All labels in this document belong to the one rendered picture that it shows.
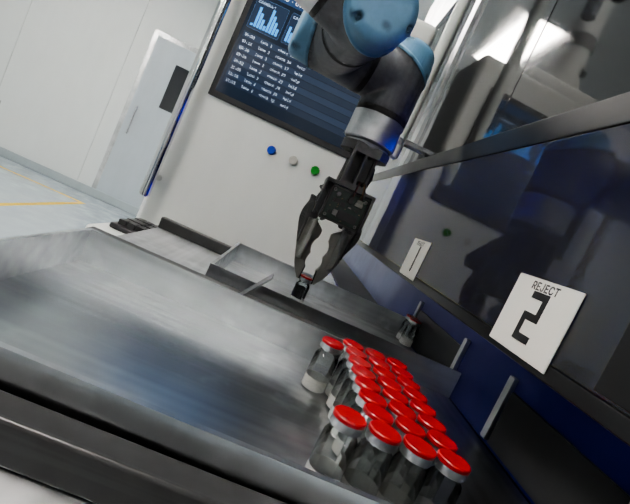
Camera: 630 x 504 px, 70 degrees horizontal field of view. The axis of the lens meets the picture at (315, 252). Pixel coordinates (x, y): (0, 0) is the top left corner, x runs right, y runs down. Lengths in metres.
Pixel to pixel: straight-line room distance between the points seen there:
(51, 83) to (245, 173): 5.50
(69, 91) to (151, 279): 6.00
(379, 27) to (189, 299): 0.32
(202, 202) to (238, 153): 0.15
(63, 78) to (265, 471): 6.35
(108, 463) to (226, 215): 0.98
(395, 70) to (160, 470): 0.55
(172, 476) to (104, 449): 0.03
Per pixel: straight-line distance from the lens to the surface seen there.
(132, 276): 0.49
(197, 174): 1.18
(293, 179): 1.14
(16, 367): 0.24
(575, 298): 0.35
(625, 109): 0.43
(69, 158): 6.35
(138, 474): 0.21
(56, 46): 6.62
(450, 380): 0.61
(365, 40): 0.49
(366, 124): 0.63
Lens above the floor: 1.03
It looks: 5 degrees down
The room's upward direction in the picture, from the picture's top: 25 degrees clockwise
